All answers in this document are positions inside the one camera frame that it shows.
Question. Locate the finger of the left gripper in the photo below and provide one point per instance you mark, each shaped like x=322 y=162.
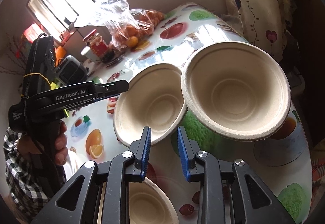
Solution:
x=112 y=88

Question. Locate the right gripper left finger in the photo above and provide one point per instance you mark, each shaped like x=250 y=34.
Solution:
x=100 y=192

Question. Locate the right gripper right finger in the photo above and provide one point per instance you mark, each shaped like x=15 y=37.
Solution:
x=250 y=199

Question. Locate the beige paper bowl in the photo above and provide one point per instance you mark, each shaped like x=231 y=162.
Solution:
x=155 y=100
x=236 y=90
x=149 y=204

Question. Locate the white paper plate front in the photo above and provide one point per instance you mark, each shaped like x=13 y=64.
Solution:
x=73 y=163

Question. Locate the left plaid sleeve forearm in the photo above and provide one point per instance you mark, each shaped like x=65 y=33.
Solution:
x=26 y=194

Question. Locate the left hand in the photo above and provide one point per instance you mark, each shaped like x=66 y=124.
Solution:
x=43 y=145

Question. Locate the red labelled glass jar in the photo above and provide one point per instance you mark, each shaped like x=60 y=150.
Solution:
x=99 y=47

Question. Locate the white round tub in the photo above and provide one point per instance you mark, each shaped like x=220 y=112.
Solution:
x=87 y=52

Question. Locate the small grey space heater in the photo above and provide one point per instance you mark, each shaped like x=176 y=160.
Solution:
x=70 y=71

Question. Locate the orange box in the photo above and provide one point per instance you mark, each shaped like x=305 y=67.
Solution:
x=60 y=54

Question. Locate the fruit print tablecloth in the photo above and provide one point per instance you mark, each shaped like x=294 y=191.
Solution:
x=283 y=164

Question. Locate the dried twig branches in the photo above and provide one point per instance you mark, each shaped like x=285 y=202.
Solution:
x=14 y=55

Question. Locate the plastic bag of oranges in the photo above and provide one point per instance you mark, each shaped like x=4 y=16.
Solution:
x=126 y=26

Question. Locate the red colourful gift bag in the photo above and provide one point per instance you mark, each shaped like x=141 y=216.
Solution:
x=31 y=33

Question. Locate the patterned cream curtain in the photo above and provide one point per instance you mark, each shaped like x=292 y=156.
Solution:
x=261 y=3

